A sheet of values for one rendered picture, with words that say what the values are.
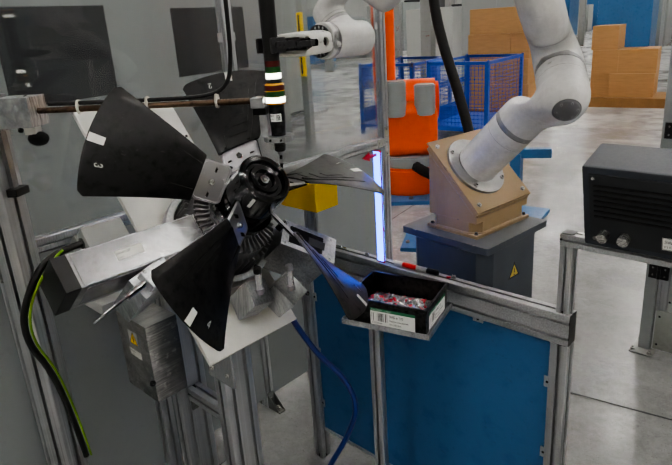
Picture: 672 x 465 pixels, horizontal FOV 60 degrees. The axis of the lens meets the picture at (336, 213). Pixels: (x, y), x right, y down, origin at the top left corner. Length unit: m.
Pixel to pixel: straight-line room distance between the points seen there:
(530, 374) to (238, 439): 0.77
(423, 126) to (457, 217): 3.45
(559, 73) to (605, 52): 8.81
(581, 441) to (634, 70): 8.28
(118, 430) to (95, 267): 1.07
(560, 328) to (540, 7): 0.72
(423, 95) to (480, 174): 3.38
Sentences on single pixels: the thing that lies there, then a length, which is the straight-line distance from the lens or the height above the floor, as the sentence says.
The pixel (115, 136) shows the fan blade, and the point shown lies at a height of 1.34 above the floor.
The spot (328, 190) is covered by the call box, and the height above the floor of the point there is 1.04.
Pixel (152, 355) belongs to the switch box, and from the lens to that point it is 1.59.
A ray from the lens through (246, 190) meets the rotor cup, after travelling 1.22.
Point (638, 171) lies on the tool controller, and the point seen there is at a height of 1.23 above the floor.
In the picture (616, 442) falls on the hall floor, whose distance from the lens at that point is 2.52.
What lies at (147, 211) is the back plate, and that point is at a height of 1.13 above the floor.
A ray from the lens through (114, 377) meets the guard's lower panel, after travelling 2.11.
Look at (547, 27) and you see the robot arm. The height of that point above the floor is 1.49.
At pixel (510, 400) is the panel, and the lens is 1.66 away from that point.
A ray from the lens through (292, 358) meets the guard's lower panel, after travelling 2.61.
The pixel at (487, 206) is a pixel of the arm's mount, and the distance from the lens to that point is 1.68.
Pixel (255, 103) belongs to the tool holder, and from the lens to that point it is 1.32.
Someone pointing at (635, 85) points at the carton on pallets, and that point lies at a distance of 10.28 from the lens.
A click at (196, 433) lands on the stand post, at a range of 1.85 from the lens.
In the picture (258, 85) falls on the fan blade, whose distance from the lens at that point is 1.46.
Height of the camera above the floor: 1.53
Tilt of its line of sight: 18 degrees down
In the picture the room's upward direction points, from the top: 4 degrees counter-clockwise
